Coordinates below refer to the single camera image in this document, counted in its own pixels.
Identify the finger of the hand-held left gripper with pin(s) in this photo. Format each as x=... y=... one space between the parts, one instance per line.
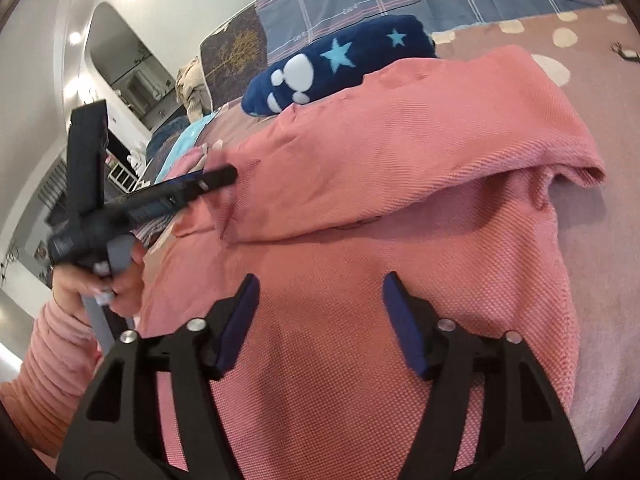
x=200 y=184

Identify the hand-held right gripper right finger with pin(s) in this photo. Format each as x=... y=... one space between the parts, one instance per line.
x=407 y=335

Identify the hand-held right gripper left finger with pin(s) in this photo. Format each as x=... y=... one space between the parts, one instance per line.
x=239 y=330

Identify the pink knit garment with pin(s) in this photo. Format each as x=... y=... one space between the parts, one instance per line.
x=350 y=185

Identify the person's left forearm pink sleeve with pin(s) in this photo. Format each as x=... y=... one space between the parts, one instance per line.
x=50 y=380

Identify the person's left hand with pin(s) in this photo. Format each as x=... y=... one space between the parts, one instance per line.
x=125 y=295

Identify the white grid rack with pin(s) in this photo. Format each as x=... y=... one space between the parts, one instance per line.
x=121 y=177

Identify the turquoise bed sheet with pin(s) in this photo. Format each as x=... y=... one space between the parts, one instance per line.
x=187 y=141

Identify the beige crumpled cloth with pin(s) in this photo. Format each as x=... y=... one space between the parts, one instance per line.
x=192 y=90

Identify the dark tree print pillow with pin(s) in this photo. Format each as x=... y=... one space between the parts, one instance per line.
x=230 y=60

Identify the navy star print cloth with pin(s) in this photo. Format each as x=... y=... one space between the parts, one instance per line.
x=350 y=60

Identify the pink dotted blanket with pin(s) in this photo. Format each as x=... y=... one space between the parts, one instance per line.
x=600 y=110

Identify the blue plaid quilt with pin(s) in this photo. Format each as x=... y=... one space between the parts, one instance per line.
x=450 y=0

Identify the arched wall opening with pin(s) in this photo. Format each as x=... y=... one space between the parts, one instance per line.
x=125 y=60

